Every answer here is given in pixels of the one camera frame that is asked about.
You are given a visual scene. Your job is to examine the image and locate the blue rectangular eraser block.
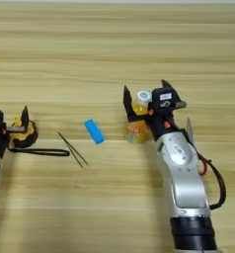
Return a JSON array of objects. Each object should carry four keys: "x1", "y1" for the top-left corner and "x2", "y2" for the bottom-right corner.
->
[{"x1": 83, "y1": 119, "x2": 106, "y2": 145}]

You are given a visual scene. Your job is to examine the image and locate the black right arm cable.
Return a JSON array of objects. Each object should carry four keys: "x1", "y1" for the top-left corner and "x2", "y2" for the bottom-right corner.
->
[{"x1": 197, "y1": 152, "x2": 227, "y2": 211}]

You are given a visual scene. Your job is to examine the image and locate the orange juice bottle white cap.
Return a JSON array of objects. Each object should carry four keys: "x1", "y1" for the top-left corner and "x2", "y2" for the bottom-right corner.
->
[{"x1": 123, "y1": 89, "x2": 153, "y2": 144}]

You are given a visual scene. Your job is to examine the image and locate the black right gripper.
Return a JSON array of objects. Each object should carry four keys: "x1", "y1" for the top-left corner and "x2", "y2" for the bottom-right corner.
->
[{"x1": 122, "y1": 79, "x2": 188, "y2": 142}]

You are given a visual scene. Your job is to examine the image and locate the yellow black tape measure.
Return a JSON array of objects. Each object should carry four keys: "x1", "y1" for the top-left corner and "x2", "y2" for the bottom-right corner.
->
[{"x1": 6, "y1": 118, "x2": 71, "y2": 157}]

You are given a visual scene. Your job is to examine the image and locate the red handled scissors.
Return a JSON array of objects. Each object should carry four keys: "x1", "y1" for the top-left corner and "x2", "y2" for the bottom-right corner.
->
[{"x1": 186, "y1": 117, "x2": 210, "y2": 177}]

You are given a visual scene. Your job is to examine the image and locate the black tweezers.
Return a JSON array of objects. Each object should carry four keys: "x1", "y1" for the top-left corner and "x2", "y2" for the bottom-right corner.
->
[{"x1": 57, "y1": 131, "x2": 90, "y2": 169}]

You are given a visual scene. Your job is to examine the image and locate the black labelled box, right gripper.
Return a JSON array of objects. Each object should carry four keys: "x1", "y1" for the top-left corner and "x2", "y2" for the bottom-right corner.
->
[{"x1": 151, "y1": 87, "x2": 183, "y2": 112}]

